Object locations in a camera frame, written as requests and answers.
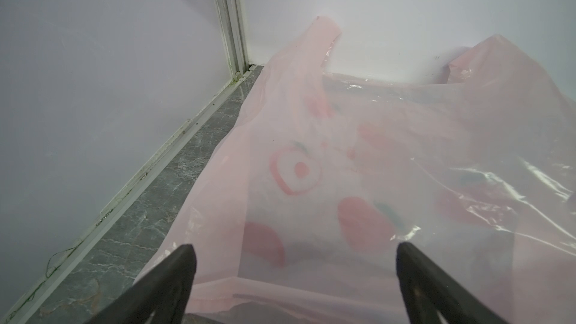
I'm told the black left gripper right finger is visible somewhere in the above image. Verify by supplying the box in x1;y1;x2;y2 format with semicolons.
396;241;505;324

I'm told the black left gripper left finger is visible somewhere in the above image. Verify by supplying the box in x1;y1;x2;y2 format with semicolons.
87;244;197;324

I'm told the pink printed plastic bag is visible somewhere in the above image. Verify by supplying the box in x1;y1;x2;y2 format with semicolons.
144;17;575;323

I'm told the aluminium frame post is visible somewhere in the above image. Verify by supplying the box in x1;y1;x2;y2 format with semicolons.
215;0;250;80

